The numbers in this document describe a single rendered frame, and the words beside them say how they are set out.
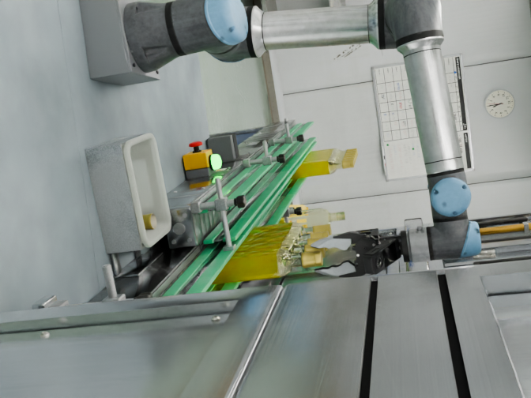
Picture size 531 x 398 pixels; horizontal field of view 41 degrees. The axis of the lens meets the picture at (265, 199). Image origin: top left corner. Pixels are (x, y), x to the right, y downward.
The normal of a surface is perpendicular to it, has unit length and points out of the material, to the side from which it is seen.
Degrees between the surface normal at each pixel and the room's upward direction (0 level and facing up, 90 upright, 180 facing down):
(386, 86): 90
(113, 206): 90
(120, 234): 90
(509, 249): 90
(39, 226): 0
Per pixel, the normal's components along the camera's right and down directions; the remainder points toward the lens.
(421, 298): -0.16, -0.97
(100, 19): -0.20, 0.07
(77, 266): 0.97, -0.12
